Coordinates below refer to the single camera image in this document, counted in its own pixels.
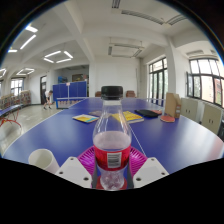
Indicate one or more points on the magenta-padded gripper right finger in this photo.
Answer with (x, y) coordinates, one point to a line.
(150, 170)

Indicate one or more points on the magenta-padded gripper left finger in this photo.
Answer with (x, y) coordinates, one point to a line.
(71, 170)

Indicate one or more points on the clear red-labelled water bottle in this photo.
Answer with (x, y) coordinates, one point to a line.
(112, 146)

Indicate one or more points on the white mug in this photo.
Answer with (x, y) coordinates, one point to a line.
(41, 159)

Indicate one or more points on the yellow and blue booklet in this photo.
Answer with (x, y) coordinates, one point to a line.
(85, 118)

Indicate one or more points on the red table tennis paddle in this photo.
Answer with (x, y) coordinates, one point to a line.
(157, 112)
(167, 119)

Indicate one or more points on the grey booklet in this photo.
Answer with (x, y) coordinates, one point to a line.
(95, 113)

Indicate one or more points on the brown cardboard box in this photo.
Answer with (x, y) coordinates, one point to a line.
(172, 105)

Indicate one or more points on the white cabinet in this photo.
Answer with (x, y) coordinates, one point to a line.
(189, 109)
(211, 118)

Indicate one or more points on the person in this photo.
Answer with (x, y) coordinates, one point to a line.
(48, 98)

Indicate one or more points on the brown armchair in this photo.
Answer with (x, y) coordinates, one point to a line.
(98, 94)
(130, 94)

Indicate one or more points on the blue partition boards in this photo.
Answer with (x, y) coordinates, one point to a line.
(70, 89)

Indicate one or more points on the blue red-legged table tennis table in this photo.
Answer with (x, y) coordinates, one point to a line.
(8, 110)

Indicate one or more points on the low bookshelf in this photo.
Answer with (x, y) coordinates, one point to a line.
(15, 99)

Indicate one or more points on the tall black-framed window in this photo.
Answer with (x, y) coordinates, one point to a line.
(158, 78)

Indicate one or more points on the wide black-framed window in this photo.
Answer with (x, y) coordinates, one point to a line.
(206, 80)

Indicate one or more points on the ceiling lights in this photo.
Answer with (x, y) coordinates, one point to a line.
(53, 54)

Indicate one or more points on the ceiling air conditioner unit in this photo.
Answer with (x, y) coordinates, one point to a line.
(125, 50)

